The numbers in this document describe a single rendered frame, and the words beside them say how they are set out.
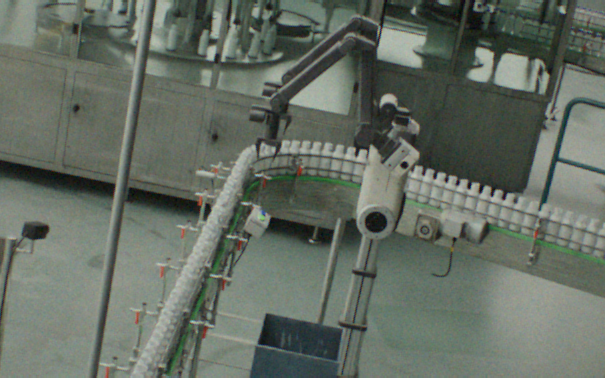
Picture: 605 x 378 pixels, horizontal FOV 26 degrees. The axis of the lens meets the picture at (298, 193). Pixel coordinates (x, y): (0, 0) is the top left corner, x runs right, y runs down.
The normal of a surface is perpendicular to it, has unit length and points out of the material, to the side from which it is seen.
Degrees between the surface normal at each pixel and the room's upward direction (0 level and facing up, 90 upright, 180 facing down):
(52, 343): 0
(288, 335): 90
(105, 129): 90
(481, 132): 90
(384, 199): 101
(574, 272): 91
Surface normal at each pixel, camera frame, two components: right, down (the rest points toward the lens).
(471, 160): -0.08, 0.29
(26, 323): 0.18, -0.93
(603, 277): -0.39, 0.22
